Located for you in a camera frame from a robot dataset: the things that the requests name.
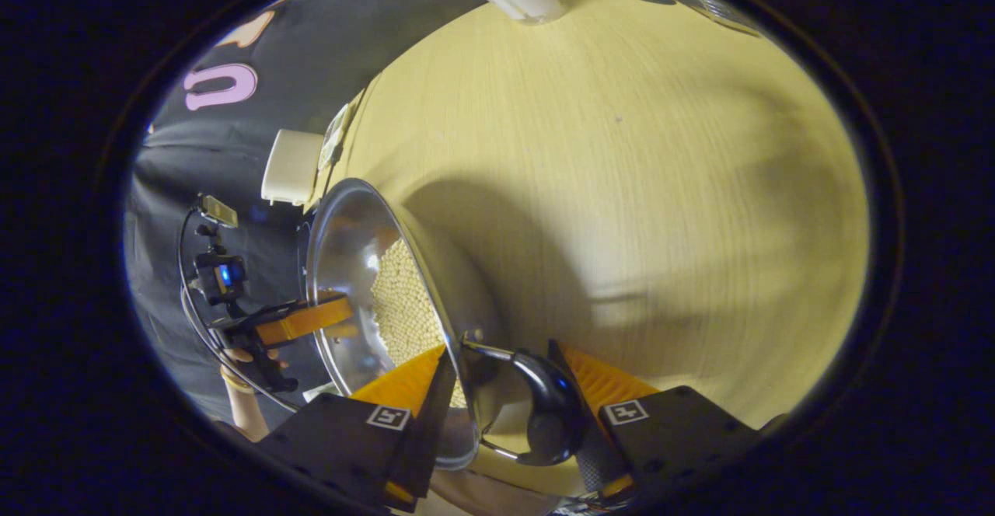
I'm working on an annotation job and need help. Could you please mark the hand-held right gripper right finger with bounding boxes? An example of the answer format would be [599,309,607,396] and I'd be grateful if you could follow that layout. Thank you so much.
[548,339,759,501]

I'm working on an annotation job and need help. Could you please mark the steel pot with black handles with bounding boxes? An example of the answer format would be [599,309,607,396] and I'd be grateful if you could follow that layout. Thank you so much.
[298,178,592,470]

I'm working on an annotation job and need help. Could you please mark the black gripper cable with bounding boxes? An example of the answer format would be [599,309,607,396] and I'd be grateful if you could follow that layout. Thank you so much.
[177,207,300,413]

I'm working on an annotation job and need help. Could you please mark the white divided bean dish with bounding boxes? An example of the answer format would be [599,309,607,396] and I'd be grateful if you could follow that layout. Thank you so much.
[317,100,354,171]

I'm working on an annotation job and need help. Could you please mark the white toaster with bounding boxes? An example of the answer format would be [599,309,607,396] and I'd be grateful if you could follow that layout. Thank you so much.
[260,129,325,207]

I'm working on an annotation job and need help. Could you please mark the pile of yellow soybeans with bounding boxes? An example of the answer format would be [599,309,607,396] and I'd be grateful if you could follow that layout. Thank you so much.
[369,238,467,408]

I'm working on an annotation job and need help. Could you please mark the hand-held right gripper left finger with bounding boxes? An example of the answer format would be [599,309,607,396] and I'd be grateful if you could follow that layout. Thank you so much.
[257,343,458,513]

